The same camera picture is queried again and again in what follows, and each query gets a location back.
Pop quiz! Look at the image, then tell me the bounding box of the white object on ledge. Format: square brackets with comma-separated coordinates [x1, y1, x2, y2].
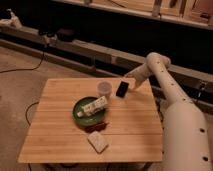
[0, 9, 22, 29]

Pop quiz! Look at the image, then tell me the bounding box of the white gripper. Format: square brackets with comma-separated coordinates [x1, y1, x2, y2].
[125, 63, 149, 90]

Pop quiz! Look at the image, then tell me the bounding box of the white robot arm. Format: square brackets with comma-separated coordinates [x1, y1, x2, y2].
[126, 52, 212, 171]

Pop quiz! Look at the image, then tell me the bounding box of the black device on ledge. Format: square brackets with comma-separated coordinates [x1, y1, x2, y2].
[56, 29, 75, 42]

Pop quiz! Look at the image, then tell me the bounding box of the black floor cable left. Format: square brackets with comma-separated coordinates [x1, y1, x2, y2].
[0, 46, 46, 75]

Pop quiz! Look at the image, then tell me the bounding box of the white tube on plate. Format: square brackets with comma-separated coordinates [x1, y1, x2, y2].
[77, 96, 108, 117]

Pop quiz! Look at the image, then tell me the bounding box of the red chili pepper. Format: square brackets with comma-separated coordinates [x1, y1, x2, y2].
[85, 122, 108, 133]

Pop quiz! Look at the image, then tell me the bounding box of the green plate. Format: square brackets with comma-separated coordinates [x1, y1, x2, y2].
[72, 96, 108, 127]

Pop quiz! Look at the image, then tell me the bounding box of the wooden table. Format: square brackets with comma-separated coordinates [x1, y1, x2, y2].
[18, 78, 162, 164]

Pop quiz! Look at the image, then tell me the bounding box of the translucent ceramic cup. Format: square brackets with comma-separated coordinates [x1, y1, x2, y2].
[97, 81, 112, 99]

